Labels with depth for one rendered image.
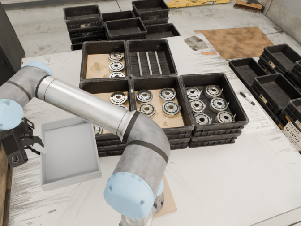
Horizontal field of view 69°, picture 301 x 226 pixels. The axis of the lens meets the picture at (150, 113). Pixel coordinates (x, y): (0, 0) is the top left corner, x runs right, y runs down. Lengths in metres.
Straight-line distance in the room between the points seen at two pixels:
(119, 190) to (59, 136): 0.54
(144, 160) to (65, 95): 0.28
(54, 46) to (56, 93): 2.79
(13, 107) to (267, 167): 1.26
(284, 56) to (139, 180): 2.61
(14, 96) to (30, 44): 2.93
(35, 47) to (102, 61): 1.94
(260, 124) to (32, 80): 1.34
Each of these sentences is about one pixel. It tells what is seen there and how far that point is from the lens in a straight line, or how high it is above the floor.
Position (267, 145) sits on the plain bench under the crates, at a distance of 1.52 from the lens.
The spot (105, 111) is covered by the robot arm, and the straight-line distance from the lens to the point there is 0.59.
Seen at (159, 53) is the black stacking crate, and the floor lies 0.83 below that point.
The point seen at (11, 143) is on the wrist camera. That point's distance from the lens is 0.79.
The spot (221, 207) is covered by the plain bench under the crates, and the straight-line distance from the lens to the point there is 1.24.
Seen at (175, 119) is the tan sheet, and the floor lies 0.83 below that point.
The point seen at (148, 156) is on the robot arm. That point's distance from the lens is 0.52.
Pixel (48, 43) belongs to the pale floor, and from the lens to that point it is 3.49.
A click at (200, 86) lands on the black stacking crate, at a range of 1.49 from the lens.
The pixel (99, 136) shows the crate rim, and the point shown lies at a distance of 1.09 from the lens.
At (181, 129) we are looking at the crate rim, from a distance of 1.12.
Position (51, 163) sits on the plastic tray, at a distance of 0.93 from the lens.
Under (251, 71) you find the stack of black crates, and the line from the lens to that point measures 2.73.
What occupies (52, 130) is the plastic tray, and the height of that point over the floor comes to 1.05.
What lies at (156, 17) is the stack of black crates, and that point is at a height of 0.51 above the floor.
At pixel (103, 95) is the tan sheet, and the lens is 1.39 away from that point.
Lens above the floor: 1.83
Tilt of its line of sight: 51 degrees down
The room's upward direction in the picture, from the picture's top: 4 degrees clockwise
